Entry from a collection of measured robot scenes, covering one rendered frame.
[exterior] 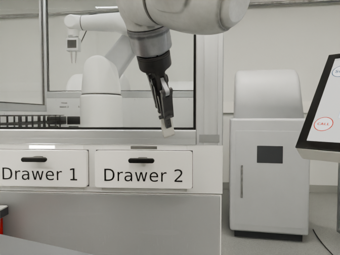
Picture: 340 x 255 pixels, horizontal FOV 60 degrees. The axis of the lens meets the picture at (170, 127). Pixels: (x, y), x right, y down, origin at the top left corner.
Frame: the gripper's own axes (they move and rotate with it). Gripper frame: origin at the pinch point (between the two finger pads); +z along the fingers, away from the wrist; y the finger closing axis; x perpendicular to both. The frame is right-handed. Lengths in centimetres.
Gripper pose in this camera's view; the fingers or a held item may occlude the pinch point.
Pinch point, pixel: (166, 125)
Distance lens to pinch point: 76.9
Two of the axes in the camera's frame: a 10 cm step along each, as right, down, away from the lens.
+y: -3.5, -5.1, 7.9
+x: -9.2, 3.2, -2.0
